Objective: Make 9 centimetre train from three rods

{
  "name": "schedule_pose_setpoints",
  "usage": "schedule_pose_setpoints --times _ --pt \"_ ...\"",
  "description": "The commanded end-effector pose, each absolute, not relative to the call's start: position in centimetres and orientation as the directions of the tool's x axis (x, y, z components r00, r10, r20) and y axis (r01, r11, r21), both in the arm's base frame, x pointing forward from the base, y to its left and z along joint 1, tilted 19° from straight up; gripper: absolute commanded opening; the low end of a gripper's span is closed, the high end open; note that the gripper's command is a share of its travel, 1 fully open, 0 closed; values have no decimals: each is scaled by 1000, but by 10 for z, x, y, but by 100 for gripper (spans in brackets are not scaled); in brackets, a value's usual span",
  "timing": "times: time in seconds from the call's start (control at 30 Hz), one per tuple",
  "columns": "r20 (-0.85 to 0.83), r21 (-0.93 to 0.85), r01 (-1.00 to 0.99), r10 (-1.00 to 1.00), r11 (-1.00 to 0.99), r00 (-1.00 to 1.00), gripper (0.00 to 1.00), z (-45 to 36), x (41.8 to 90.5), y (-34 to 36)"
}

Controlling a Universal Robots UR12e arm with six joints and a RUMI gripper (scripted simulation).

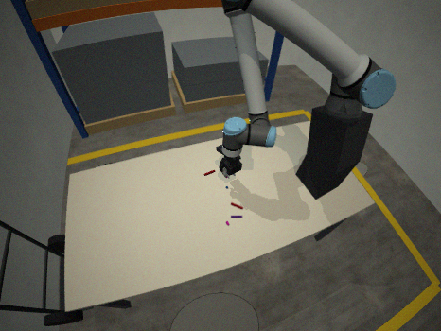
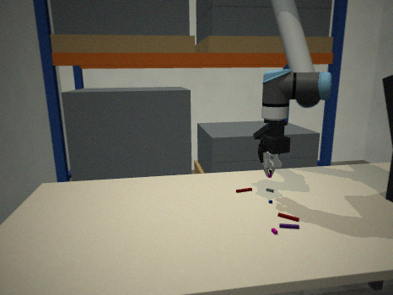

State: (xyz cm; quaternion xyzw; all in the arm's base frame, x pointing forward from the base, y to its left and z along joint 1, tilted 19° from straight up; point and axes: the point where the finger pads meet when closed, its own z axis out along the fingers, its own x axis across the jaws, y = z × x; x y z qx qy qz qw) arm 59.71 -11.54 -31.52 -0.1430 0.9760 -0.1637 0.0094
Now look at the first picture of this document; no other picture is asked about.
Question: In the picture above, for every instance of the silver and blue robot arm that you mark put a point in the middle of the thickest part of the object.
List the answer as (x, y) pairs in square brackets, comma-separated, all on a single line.
[(362, 81)]

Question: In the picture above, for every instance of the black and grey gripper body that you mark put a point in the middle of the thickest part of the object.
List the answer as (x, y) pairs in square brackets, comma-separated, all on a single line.
[(229, 162)]

